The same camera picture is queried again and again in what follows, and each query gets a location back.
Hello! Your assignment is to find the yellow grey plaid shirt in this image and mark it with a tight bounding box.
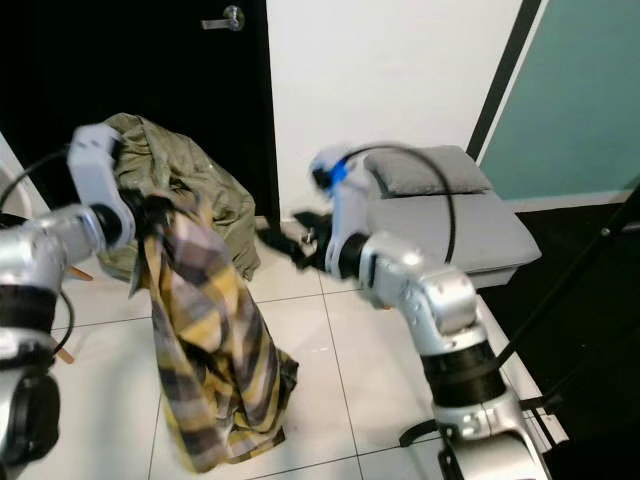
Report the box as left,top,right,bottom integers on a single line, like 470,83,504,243
130,205,301,473

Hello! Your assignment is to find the olive green sack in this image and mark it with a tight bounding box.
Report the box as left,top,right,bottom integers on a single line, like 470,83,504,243
105,113,261,283

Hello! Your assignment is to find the grey cushion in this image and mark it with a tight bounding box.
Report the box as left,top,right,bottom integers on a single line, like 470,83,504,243
370,146,496,197

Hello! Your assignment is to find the black door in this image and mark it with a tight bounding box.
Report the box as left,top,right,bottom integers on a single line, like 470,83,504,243
0,0,279,236

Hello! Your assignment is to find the grey upholstered footstool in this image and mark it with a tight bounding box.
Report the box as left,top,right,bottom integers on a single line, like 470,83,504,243
365,175,543,301

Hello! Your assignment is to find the black clothes rack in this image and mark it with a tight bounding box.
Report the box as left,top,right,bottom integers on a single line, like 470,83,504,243
398,183,640,480

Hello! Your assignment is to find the black floor rug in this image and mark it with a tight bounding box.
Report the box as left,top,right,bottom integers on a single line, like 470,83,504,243
485,200,640,480

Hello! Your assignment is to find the silver door handle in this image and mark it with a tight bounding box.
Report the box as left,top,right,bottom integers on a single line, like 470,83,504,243
202,6,246,32

